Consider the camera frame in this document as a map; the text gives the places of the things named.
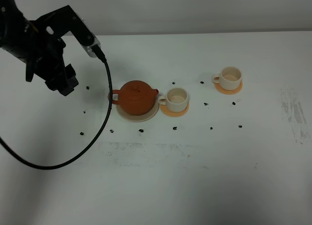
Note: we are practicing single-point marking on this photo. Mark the far white teacup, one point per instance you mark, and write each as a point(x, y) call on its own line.
point(228, 75)

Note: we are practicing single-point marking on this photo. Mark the orange round coaster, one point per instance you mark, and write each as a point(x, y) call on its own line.
point(173, 113)
point(228, 90)

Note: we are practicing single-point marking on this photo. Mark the near white teacup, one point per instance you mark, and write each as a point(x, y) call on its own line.
point(174, 99)

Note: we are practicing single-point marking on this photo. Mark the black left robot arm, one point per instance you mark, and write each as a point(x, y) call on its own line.
point(14, 27)

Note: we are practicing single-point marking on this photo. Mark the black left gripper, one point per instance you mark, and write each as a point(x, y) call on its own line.
point(45, 59)

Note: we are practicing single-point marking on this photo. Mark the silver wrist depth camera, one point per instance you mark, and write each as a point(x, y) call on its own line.
point(84, 35)

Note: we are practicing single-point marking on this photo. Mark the far orange round coaster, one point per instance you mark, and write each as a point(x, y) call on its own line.
point(228, 90)

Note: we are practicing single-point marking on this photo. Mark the white teacup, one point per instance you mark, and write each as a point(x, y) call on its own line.
point(174, 99)
point(228, 75)

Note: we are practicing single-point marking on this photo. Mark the near orange round coaster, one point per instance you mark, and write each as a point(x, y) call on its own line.
point(173, 113)

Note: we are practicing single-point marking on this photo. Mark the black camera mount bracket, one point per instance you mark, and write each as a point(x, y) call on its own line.
point(60, 21)

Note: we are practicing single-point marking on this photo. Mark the brown clay teapot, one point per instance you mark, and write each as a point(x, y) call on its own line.
point(135, 97)

